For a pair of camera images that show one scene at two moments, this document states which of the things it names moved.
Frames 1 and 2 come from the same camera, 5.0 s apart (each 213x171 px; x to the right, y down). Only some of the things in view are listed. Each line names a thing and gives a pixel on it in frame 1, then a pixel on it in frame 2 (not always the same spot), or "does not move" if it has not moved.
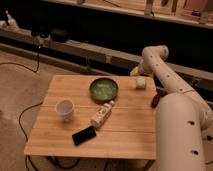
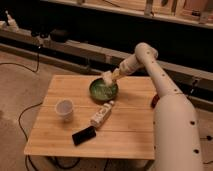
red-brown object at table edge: x=155 y=100 does not move
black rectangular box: x=84 y=135 does not move
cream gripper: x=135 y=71 → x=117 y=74
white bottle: x=102 y=114 does not move
